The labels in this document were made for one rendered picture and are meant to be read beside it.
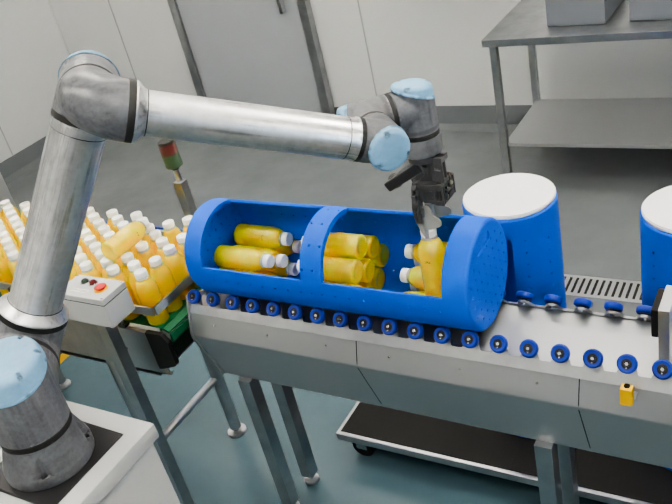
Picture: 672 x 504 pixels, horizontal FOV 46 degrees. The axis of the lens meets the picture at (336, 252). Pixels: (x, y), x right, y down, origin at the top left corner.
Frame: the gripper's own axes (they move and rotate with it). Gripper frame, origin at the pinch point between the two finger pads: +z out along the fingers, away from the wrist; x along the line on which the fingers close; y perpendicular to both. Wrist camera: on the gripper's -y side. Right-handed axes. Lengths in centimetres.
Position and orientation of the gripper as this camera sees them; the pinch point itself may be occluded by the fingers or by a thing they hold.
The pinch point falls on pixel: (427, 229)
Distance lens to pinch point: 191.2
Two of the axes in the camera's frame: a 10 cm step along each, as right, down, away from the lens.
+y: 8.5, 0.9, -5.2
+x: 4.8, -5.2, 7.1
